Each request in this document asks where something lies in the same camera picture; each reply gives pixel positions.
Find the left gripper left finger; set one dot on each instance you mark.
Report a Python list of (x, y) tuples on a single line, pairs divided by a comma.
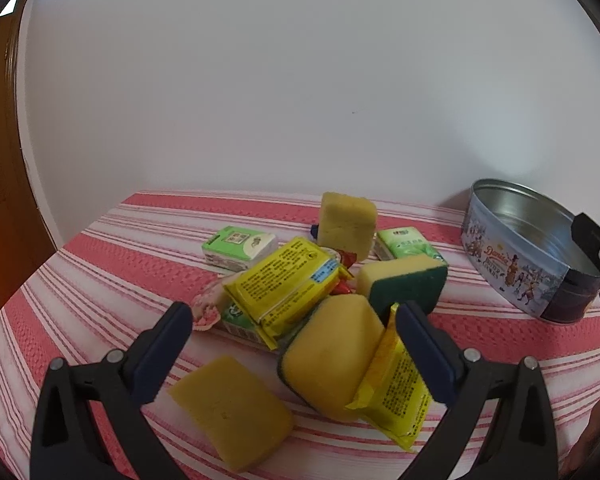
[(66, 442)]

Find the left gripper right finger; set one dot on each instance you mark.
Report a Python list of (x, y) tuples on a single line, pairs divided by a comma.
[(521, 439)]

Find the pink floral snack packet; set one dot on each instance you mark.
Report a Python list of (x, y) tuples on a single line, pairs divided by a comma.
[(210, 304)]

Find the yellow snack packet front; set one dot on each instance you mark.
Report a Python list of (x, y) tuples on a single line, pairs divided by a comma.
[(392, 397)]

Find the yellow snack packet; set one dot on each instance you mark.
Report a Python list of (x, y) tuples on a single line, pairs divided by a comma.
[(284, 287), (392, 397)]

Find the plain yellow sponge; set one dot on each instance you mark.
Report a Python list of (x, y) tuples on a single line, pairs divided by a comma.
[(244, 421)]

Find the yellow green scrub sponge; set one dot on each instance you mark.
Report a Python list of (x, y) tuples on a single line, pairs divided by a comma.
[(326, 360), (419, 278)]

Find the yellow green scrub sponge front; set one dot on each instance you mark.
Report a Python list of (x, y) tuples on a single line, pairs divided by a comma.
[(326, 360)]

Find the green tea tissue pack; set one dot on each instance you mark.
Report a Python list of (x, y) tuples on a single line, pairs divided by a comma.
[(404, 242)]

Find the blue scrunchie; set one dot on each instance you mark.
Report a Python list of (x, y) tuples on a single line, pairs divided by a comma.
[(313, 231)]

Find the red snack packet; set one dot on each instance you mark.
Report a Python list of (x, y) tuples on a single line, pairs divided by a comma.
[(346, 282)]

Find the round metal cookie tin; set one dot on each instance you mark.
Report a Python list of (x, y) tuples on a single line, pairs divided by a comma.
[(520, 241)]

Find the red white striped cloth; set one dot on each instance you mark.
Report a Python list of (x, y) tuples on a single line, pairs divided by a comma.
[(118, 276)]

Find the wooden door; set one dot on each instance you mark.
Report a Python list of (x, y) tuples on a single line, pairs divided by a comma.
[(25, 242)]

